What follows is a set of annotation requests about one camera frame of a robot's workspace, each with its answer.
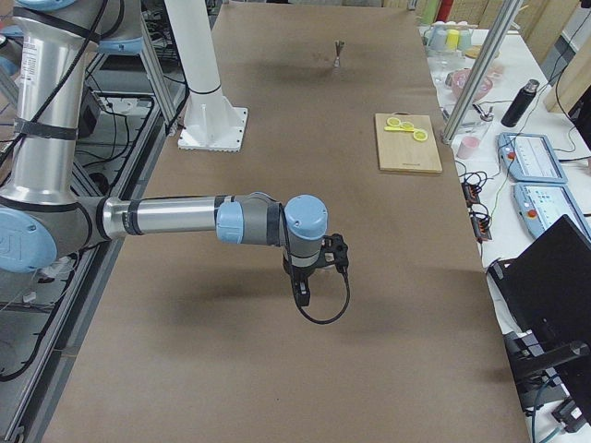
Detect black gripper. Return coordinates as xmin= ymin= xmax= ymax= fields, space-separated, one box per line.
xmin=283 ymin=233 xmax=349 ymax=306

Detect steel jigger measuring cup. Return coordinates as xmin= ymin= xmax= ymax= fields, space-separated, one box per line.
xmin=333 ymin=40 xmax=345 ymax=68

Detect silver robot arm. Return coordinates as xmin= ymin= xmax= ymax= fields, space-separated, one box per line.
xmin=1 ymin=1 xmax=349 ymax=309

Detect pink plastic cup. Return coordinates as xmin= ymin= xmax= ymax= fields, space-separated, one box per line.
xmin=456 ymin=136 xmax=480 ymax=160

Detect grey cup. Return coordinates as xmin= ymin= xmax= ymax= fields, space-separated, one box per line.
xmin=428 ymin=27 xmax=447 ymax=52

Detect yellow cup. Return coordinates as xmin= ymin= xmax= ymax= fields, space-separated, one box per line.
xmin=445 ymin=29 xmax=460 ymax=51

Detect green cup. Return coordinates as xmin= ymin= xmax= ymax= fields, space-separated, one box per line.
xmin=457 ymin=29 xmax=472 ymax=52

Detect wooden cutting board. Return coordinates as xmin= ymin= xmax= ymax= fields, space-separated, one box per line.
xmin=374 ymin=113 xmax=442 ymax=174

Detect middle lemon slice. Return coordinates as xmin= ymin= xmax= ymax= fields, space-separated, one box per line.
xmin=400 ymin=121 xmax=415 ymax=131

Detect far lemon slice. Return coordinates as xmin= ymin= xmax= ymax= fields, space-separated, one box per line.
xmin=413 ymin=130 xmax=428 ymax=141

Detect black power strip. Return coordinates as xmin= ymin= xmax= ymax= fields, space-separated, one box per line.
xmin=462 ymin=182 xmax=492 ymax=244

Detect black laptop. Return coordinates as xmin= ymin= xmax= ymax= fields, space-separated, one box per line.
xmin=487 ymin=213 xmax=591 ymax=345

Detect black monitor stand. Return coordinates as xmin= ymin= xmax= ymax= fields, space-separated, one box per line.
xmin=503 ymin=331 xmax=590 ymax=433

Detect lower blue teach pendant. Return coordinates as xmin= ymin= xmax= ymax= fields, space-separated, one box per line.
xmin=513 ymin=182 xmax=590 ymax=239

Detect blue teach pendant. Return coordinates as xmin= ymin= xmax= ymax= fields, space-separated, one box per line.
xmin=497 ymin=132 xmax=568 ymax=184
xmin=513 ymin=182 xmax=590 ymax=239

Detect upper blue teach pendant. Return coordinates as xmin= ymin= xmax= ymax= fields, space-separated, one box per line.
xmin=497 ymin=132 xmax=568 ymax=184

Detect pink bowl with ice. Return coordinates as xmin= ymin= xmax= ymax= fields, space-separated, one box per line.
xmin=445 ymin=68 xmax=493 ymax=102

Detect black thermos bottle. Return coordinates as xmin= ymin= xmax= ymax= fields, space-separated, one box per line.
xmin=501 ymin=78 xmax=540 ymax=127

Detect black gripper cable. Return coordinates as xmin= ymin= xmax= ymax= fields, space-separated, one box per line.
xmin=295 ymin=269 xmax=352 ymax=324

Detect lemon slice near handle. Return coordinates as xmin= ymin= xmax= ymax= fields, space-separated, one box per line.
xmin=386 ymin=116 xmax=401 ymax=127

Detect aluminium frame post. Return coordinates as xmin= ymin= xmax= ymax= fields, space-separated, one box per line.
xmin=441 ymin=0 xmax=523 ymax=145

